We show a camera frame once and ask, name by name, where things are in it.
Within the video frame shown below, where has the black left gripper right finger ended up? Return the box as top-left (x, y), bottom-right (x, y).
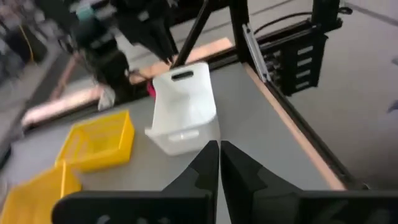
top-left (220, 140), bottom-right (398, 224)

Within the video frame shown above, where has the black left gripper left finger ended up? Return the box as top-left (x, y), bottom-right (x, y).
top-left (51, 139), bottom-right (220, 224)

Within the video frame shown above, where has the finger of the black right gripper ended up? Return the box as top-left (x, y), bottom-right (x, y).
top-left (136, 30), bottom-right (180, 65)

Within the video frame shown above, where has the white plastic storage bin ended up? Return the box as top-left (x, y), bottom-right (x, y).
top-left (144, 62), bottom-right (221, 157)

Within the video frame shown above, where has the yellow plastic slotted basket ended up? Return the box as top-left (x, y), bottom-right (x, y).
top-left (55, 109), bottom-right (136, 173)
top-left (0, 161), bottom-right (83, 224)

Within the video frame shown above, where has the red tape strip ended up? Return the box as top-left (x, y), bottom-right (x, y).
top-left (146, 81), bottom-right (157, 100)

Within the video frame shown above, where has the brown wooden board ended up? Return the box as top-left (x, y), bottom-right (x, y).
top-left (21, 37), bottom-right (234, 129)

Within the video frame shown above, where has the black slotted rack box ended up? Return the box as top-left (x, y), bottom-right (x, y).
top-left (257, 18), bottom-right (329, 97)

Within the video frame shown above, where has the black diagonal frame strut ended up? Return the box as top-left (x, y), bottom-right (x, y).
top-left (170, 0), bottom-right (219, 68)

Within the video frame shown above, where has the grey metal bracket plate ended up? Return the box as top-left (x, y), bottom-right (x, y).
top-left (97, 85), bottom-right (117, 111)

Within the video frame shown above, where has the black vertical frame post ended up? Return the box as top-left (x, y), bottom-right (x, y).
top-left (228, 0), bottom-right (259, 63)

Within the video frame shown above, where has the silver aluminium rail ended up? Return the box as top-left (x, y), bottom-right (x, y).
top-left (241, 22), bottom-right (272, 84)

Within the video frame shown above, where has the black camera stand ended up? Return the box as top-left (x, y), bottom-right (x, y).
top-left (310, 0), bottom-right (354, 32)

